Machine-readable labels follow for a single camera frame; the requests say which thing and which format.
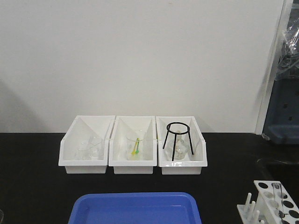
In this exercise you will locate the clear glass test tube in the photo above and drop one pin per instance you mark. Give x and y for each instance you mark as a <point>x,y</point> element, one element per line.
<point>277,192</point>

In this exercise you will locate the middle white storage bin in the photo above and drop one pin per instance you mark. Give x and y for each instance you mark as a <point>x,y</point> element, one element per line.
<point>118,145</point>

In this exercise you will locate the clear plastic bag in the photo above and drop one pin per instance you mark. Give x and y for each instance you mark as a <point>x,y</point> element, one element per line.
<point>288,66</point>

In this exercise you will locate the small glass beakers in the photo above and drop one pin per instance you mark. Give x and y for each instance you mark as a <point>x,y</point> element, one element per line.
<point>90,149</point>

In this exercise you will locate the left white storage bin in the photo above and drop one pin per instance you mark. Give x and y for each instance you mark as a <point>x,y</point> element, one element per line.
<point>81,129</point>

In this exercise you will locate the large glass beaker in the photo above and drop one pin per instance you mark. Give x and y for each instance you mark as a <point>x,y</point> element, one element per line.
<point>1,217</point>

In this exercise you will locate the white test tube rack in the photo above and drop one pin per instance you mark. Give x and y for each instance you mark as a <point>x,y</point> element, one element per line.
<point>263,210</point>

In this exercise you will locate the white storage bin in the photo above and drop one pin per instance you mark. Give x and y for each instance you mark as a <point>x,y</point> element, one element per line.
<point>191,165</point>
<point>81,129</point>
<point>118,145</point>

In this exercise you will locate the blue plastic tray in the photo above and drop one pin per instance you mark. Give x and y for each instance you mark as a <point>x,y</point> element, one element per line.
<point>136,208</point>

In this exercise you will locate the black wire tripod stand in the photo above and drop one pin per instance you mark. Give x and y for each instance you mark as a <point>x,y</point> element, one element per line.
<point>182,129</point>

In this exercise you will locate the glass conical flask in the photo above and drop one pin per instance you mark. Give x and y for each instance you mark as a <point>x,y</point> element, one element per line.
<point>176,148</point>

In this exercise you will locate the glass beaker with droppers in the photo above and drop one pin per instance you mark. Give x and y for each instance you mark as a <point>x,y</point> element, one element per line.
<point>135,144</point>

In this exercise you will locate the right white storage bin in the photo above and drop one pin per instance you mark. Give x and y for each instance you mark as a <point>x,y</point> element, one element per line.
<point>191,165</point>

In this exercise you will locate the blue-grey pegboard drying rack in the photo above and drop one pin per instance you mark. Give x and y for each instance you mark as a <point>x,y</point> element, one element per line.
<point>282,119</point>

